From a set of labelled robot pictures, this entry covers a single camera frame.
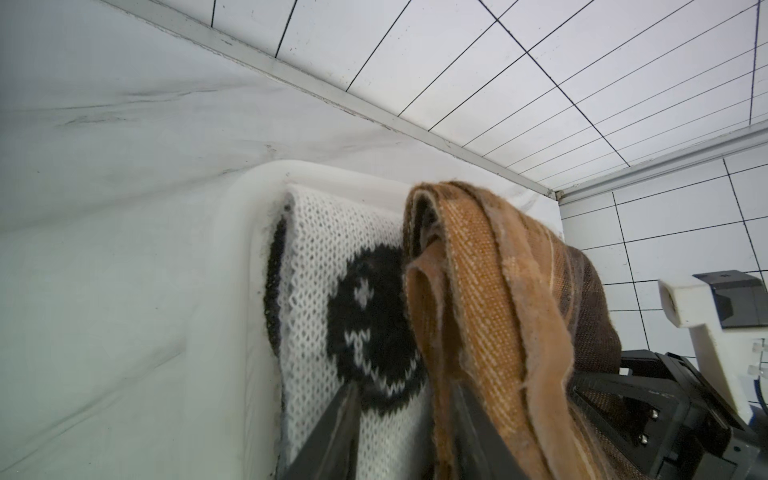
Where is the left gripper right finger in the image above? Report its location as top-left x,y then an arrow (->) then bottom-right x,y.
451,381 -> 528,480

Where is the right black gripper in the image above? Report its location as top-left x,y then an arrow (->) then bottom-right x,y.
569,350 -> 767,479

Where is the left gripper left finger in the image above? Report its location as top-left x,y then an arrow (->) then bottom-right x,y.
281,382 -> 362,480

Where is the white plastic basket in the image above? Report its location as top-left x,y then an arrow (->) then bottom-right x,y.
181,161 -> 410,479

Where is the smiley face white scarf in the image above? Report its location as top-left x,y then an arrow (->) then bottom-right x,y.
263,185 -> 431,479

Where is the brown plaid scarf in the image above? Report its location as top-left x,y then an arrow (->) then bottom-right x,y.
403,181 -> 639,479

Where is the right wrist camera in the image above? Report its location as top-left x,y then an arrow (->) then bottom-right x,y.
658,270 -> 767,422

